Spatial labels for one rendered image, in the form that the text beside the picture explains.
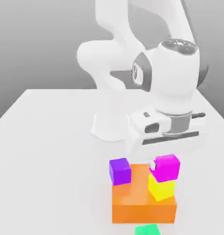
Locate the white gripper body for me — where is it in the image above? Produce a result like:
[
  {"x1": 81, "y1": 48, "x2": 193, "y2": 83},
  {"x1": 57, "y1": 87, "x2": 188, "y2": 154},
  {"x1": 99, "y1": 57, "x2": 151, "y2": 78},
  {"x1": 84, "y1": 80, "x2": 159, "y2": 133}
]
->
[{"x1": 126, "y1": 130, "x2": 202, "y2": 160}]

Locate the small magenta cube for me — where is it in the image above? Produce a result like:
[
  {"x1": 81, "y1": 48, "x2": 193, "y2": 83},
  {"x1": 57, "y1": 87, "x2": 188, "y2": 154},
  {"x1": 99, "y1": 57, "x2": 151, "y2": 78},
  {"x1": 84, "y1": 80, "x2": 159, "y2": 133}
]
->
[{"x1": 149, "y1": 154, "x2": 181, "y2": 183}]

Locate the small yellow cube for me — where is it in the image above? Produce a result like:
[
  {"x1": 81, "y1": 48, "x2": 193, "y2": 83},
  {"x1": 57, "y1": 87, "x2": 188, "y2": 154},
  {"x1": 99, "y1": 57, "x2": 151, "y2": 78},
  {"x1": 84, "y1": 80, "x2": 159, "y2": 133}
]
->
[{"x1": 148, "y1": 173, "x2": 177, "y2": 202}]

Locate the small purple cube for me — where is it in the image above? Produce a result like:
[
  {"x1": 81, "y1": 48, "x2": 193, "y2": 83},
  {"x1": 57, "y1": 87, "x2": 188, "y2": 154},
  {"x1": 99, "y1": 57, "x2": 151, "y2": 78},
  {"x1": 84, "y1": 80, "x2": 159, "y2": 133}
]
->
[{"x1": 109, "y1": 157, "x2": 132, "y2": 186}]

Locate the small green cube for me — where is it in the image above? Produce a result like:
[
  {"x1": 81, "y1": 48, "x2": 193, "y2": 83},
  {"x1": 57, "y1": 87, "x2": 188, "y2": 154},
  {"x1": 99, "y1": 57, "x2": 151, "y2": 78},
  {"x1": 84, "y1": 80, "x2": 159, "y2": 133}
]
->
[{"x1": 134, "y1": 223, "x2": 161, "y2": 235}]

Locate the large orange box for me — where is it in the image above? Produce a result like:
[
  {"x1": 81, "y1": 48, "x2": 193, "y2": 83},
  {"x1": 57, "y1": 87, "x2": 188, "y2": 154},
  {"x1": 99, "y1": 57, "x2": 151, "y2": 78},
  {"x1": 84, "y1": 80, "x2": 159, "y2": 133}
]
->
[{"x1": 111, "y1": 163, "x2": 178, "y2": 224}]

